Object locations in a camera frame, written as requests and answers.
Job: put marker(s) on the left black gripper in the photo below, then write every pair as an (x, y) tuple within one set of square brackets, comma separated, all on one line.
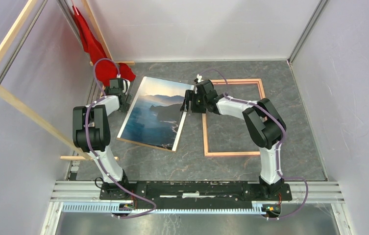
[(125, 107)]

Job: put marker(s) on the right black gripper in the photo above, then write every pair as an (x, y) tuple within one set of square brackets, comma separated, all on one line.
[(189, 96)]

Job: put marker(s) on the landscape photo print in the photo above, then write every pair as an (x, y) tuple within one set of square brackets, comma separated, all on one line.
[(154, 118)]

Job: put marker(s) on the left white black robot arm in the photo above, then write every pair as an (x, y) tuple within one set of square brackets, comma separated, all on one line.
[(91, 133)]

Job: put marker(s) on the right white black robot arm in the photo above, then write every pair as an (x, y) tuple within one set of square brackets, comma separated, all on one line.
[(264, 124)]

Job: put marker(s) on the red cloth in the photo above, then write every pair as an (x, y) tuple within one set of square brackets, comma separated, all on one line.
[(105, 70)]

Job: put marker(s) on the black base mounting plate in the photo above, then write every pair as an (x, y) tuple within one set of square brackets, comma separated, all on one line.
[(200, 194)]

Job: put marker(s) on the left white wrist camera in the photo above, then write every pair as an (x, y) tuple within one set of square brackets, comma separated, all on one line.
[(126, 84)]

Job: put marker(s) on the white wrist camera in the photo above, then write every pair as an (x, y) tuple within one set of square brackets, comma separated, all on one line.
[(126, 84), (198, 79)]

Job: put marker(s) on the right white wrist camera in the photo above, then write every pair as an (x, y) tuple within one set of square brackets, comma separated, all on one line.
[(198, 79)]

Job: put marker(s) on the wooden rack frame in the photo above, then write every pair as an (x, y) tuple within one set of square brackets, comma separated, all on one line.
[(51, 74)]

